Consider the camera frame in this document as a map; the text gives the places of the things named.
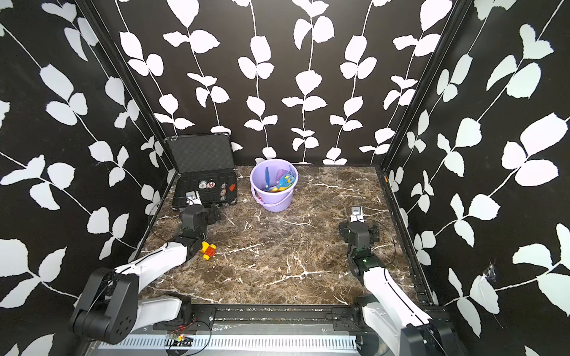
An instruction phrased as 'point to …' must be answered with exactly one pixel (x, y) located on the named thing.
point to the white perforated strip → (234, 342)
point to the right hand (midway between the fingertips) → (359, 216)
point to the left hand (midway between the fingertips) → (204, 202)
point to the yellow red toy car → (208, 250)
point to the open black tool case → (204, 163)
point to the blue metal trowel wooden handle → (267, 179)
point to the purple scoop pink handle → (280, 173)
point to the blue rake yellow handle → (286, 180)
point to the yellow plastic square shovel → (276, 189)
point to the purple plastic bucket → (272, 201)
